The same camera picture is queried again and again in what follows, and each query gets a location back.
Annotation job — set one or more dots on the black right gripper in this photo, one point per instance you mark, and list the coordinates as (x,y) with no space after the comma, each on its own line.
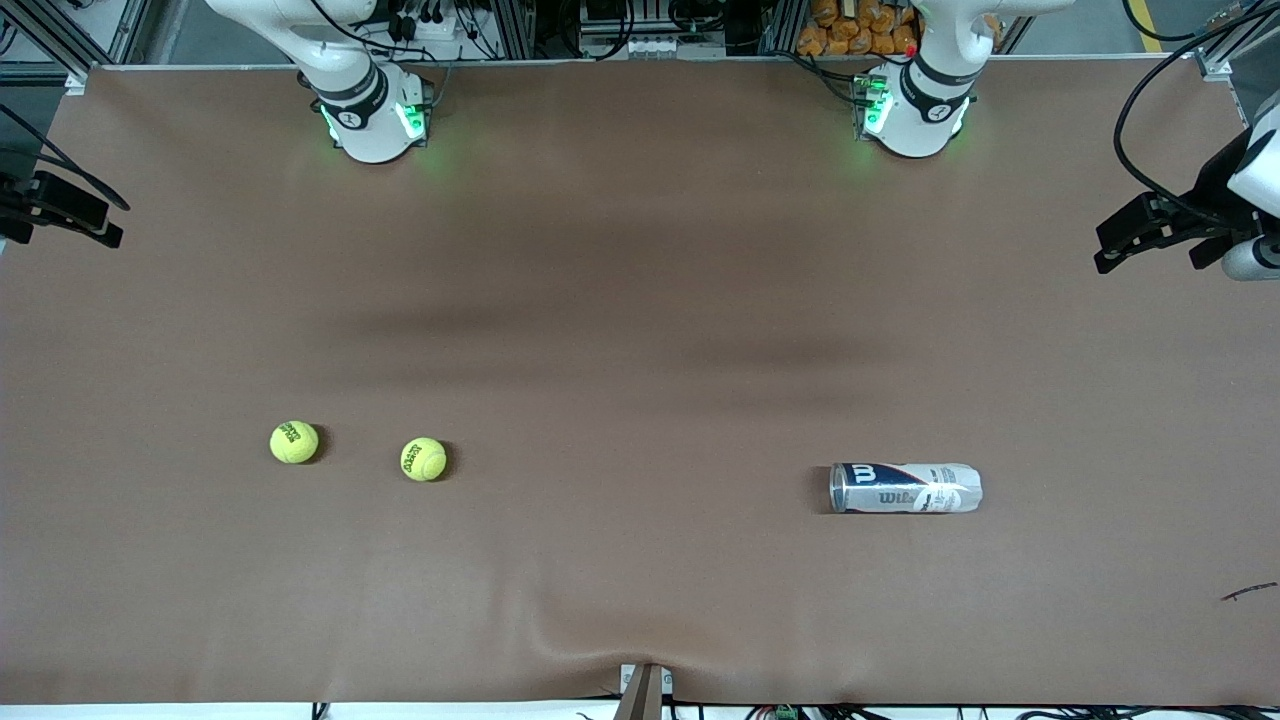
(14,197)

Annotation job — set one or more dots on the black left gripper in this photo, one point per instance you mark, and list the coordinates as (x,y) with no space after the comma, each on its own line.
(1197,206)

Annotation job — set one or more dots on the yellow tennis ball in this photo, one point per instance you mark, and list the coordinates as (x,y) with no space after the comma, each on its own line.
(423,459)
(294,442)

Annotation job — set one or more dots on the silver blue tennis ball can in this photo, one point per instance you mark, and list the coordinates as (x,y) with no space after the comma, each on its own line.
(905,490)

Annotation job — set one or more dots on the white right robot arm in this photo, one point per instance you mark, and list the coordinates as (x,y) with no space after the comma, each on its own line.
(372,135)

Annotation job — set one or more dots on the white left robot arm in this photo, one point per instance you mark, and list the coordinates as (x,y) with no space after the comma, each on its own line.
(915,125)

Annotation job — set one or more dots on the orange round items pile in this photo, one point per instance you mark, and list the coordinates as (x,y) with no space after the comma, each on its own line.
(860,35)

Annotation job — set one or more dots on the white power strip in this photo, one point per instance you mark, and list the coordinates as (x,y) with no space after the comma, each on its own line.
(445,30)

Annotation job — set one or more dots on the white terminal block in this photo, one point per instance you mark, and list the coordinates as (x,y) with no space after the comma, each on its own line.
(640,47)

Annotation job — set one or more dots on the green terminal connector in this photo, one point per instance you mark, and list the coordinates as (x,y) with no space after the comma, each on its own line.
(785,713)

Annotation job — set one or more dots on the brown table mat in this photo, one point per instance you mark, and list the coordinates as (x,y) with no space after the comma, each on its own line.
(640,560)

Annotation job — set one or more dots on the grey corner bracket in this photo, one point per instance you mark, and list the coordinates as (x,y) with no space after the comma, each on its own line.
(76,82)

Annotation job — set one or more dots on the aluminium frame profile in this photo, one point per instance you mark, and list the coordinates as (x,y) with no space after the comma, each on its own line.
(780,30)
(55,45)
(510,30)
(1235,40)

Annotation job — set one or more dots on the grey table clamp bracket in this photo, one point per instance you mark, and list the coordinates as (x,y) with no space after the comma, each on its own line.
(645,695)

